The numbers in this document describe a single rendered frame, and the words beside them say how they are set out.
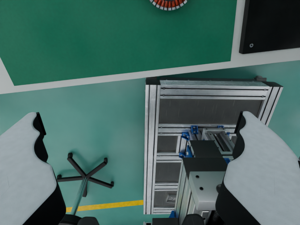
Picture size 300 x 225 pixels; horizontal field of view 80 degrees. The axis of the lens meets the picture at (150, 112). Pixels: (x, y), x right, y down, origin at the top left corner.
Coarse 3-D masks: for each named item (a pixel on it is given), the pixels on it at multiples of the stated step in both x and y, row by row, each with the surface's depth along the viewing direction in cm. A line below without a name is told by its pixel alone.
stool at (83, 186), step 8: (72, 160) 154; (104, 160) 158; (80, 168) 160; (96, 168) 159; (80, 176) 165; (88, 176) 163; (104, 184) 169; (112, 184) 173; (80, 192) 149; (80, 200) 145; (72, 208) 137; (64, 216) 116; (72, 216) 118; (64, 224) 114; (72, 224) 115
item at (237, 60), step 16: (240, 0) 43; (240, 16) 45; (240, 32) 46; (0, 64) 48; (208, 64) 50; (224, 64) 50; (240, 64) 50; (256, 64) 51; (0, 80) 50; (64, 80) 51; (80, 80) 51; (96, 80) 51; (112, 80) 51
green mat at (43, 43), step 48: (0, 0) 41; (48, 0) 42; (96, 0) 42; (144, 0) 42; (192, 0) 43; (0, 48) 46; (48, 48) 47; (96, 48) 47; (144, 48) 47; (192, 48) 48
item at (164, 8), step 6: (150, 0) 40; (156, 0) 39; (162, 0) 39; (168, 0) 40; (174, 0) 40; (180, 0) 39; (186, 0) 40; (156, 6) 40; (162, 6) 40; (168, 6) 40; (174, 6) 40; (180, 6) 40
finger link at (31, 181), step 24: (24, 120) 10; (0, 144) 8; (24, 144) 8; (0, 168) 7; (24, 168) 7; (48, 168) 7; (0, 192) 6; (24, 192) 6; (48, 192) 6; (0, 216) 5; (24, 216) 5; (48, 216) 6
